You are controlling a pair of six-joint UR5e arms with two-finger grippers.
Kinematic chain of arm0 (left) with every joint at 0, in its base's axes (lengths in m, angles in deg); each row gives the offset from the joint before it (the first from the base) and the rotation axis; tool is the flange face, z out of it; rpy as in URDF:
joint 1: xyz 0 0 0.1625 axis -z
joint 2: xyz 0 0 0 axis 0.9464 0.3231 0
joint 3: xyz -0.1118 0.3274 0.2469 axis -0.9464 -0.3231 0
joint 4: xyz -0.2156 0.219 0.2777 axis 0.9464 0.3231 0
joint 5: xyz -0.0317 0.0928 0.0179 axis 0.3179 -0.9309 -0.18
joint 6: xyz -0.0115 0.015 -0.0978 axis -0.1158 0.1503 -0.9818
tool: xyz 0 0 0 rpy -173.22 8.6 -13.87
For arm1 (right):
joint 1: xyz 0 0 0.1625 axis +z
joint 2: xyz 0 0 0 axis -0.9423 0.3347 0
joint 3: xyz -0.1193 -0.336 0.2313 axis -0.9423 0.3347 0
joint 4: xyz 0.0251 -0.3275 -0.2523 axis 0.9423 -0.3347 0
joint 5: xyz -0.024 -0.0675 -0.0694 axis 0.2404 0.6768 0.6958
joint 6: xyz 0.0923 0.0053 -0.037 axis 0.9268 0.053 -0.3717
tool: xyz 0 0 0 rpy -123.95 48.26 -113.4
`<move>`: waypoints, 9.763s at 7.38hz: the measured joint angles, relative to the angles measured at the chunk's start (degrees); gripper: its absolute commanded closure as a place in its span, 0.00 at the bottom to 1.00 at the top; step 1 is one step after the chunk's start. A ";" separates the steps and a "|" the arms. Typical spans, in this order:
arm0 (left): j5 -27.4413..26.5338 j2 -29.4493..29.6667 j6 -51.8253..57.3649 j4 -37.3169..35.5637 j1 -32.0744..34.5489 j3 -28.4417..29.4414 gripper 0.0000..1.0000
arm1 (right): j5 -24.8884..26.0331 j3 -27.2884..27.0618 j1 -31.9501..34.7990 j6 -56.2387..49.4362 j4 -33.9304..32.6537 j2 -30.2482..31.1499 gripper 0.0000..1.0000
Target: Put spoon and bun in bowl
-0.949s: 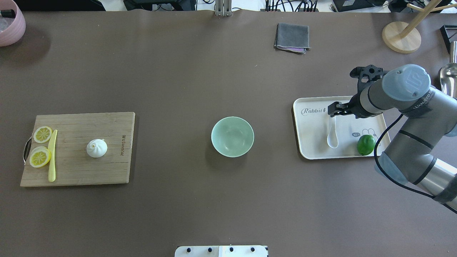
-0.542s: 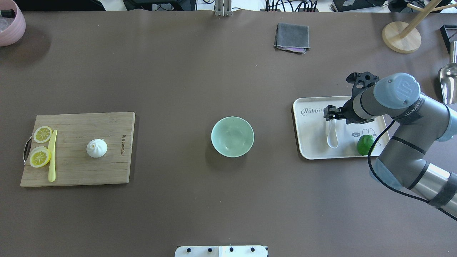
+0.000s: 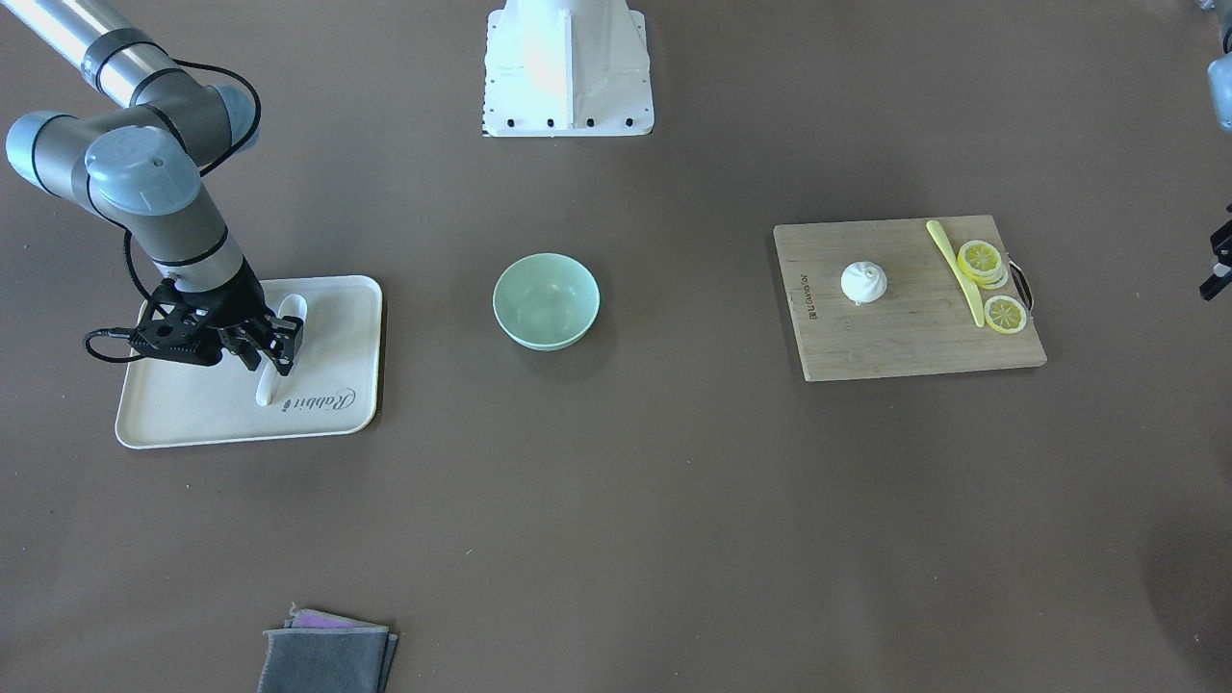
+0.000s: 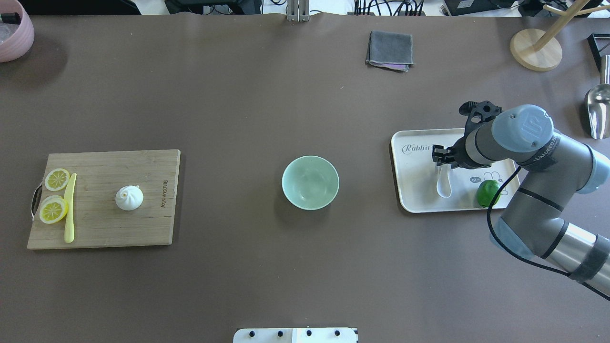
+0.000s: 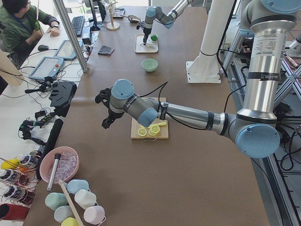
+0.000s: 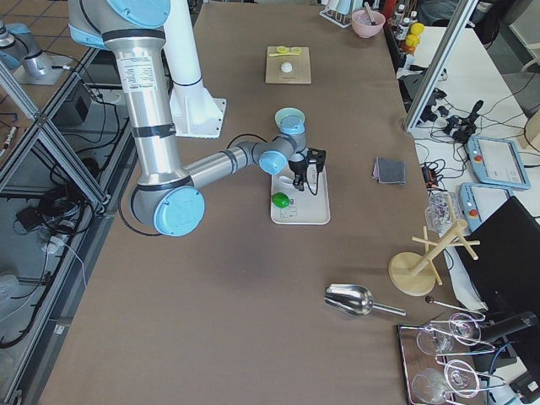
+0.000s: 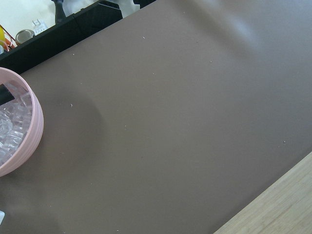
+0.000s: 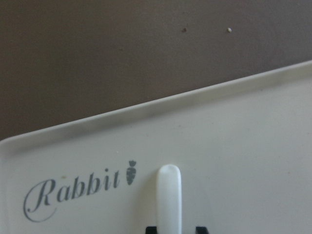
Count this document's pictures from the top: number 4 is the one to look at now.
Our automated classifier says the yellow plastic knife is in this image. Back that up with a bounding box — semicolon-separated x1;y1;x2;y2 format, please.
63;173;78;243

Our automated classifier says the wooden cup stand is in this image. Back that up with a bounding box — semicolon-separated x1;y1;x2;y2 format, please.
509;0;610;72

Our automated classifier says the mint green bowl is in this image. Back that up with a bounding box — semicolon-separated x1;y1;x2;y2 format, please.
281;155;340;211

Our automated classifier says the green lime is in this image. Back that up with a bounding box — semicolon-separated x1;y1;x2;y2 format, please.
475;180;500;208

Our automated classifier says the white steamed bun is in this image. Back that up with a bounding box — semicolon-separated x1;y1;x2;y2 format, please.
115;185;144;211

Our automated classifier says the pink bowl with ice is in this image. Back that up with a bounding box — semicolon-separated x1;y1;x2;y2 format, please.
0;0;35;63

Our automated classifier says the metal scoop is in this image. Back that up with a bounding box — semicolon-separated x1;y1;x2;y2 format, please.
586;55;610;140

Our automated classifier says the white ceramic spoon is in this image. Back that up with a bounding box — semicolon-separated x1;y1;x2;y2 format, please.
436;164;452;198

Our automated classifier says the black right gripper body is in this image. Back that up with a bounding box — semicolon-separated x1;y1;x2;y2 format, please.
446;101;503;170

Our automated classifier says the cream rabbit tray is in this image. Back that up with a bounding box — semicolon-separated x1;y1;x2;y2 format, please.
391;128;516;213

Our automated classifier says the grey folded cloth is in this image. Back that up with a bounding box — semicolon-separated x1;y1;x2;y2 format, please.
366;30;415;72

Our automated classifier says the aluminium frame post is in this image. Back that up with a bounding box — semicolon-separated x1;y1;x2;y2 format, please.
286;0;310;22

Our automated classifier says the metal cylinder black cap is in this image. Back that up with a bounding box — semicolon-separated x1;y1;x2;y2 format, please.
0;12;22;25

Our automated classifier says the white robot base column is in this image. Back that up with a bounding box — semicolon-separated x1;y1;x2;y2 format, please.
233;326;359;343

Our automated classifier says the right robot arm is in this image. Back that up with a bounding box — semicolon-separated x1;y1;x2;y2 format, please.
431;101;609;300

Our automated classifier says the wooden cutting board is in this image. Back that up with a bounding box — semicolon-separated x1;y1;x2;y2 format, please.
28;149;181;250

